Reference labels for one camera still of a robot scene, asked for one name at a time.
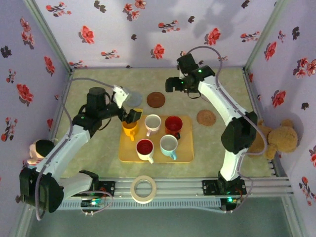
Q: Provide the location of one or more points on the aluminium side rail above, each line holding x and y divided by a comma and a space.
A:
248, 86
67, 86

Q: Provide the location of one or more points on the pink white plush toy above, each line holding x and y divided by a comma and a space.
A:
43, 148

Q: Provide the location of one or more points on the blue-grey woven coaster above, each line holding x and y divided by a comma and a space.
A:
135, 100

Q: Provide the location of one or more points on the pale pink cup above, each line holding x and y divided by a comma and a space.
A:
153, 122

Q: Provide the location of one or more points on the controller board green light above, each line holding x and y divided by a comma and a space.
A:
92, 203
230, 200

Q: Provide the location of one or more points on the white cup red inside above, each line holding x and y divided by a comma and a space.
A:
145, 146

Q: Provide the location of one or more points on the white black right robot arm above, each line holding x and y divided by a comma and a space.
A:
222, 98

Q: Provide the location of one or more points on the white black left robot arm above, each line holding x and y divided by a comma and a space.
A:
61, 150

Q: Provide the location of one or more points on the brown teddy bear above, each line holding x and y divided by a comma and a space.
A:
284, 138

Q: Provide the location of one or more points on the yellow plastic tray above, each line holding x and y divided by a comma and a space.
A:
185, 153

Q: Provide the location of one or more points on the light blue cup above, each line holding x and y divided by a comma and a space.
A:
168, 143

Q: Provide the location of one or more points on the dark brown round coaster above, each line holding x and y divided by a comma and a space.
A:
156, 100

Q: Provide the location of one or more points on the masking tape roll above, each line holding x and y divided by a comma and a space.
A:
132, 190

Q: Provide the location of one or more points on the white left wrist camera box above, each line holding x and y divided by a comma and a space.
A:
121, 95

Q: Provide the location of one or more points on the light brown cork coaster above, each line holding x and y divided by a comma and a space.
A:
206, 118

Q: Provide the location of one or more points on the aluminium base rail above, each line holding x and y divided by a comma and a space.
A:
177, 187

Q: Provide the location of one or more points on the yellow cup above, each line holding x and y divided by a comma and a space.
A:
128, 132

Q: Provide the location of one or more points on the aluminium corner post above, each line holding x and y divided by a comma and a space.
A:
263, 37
51, 37

